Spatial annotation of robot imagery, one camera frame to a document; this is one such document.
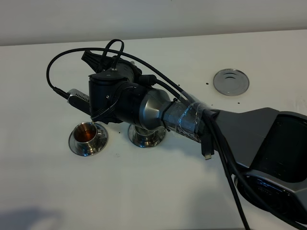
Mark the stainless steel teacup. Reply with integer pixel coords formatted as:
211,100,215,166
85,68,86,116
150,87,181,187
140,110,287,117
72,122,99,146
133,126,158,141

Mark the left steel cup saucer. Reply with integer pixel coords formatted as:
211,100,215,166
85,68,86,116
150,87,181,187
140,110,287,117
68,123,108,157

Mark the steel cup saucer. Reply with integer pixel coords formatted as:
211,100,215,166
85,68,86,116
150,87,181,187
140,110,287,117
68,123,108,157
128,125,166,148

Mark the steel teapot saucer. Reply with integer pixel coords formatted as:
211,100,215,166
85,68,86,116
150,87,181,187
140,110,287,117
213,69,249,96

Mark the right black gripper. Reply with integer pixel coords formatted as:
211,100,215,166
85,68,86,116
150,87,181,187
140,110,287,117
81,52,142,120

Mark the right stainless steel teacup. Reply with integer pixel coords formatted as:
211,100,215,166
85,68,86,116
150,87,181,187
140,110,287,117
133,126,158,141

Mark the right steel cup saucer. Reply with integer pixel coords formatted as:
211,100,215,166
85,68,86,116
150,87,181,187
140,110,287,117
128,125,166,148

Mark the left stainless steel teacup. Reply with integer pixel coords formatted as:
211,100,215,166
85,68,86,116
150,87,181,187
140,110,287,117
72,122,99,146

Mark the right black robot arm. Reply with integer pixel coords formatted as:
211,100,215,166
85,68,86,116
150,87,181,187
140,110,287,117
82,51,307,229

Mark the right black camera cable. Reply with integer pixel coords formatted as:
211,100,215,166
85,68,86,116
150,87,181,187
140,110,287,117
46,39,307,230

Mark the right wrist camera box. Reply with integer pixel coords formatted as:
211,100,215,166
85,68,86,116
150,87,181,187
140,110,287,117
67,89,91,115

